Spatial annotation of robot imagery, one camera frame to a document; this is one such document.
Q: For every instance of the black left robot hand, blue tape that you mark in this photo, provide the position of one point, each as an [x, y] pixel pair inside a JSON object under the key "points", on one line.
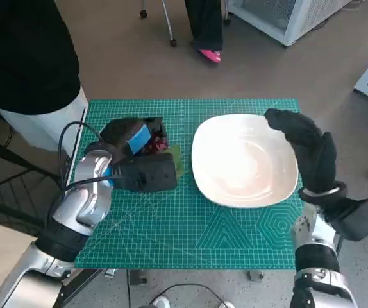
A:
{"points": [[120, 134]]}

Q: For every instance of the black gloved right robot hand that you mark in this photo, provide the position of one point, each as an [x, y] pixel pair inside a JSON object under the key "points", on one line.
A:
{"points": [[315, 154]]}

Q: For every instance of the red toy grape bunch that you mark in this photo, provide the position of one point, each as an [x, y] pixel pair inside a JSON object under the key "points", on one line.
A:
{"points": [[160, 144]]}

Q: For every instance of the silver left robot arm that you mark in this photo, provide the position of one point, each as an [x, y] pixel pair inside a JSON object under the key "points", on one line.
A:
{"points": [[81, 202]]}

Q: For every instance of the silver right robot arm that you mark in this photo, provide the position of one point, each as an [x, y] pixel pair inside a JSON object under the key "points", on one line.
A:
{"points": [[317, 260]]}

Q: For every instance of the white square plate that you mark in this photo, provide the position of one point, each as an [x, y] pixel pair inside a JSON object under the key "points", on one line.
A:
{"points": [[241, 160]]}

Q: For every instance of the green cutting mat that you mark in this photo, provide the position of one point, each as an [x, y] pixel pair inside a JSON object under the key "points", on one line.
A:
{"points": [[177, 224]]}

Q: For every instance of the black metal stand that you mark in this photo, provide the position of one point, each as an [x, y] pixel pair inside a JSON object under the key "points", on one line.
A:
{"points": [[7, 179]]}

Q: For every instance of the black caster wheel on rod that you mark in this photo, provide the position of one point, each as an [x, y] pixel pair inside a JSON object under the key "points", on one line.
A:
{"points": [[143, 13]]}

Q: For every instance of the person in black top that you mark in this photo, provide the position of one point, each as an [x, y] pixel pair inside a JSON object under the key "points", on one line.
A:
{"points": [[23, 54]]}

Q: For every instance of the large white mesh cabinet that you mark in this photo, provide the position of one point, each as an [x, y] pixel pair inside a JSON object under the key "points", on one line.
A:
{"points": [[286, 19]]}

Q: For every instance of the person with pink shoe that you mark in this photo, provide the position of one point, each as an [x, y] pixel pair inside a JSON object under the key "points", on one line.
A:
{"points": [[206, 25]]}

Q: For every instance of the white round foot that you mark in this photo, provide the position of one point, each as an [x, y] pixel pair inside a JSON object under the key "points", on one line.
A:
{"points": [[228, 304], [161, 302]]}

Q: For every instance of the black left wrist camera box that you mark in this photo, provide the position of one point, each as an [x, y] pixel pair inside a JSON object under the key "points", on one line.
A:
{"points": [[148, 173]]}

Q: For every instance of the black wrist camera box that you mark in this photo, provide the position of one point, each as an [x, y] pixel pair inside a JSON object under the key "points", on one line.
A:
{"points": [[148, 173], [360, 218]]}

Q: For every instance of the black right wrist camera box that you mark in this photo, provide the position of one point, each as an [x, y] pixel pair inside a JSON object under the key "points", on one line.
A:
{"points": [[360, 218]]}

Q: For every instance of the metal frame leg with caster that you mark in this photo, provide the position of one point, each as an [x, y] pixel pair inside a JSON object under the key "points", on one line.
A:
{"points": [[168, 22]]}

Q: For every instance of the metal table bracket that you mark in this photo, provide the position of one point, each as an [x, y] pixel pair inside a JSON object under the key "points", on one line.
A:
{"points": [[109, 272], [255, 275], [138, 276]]}

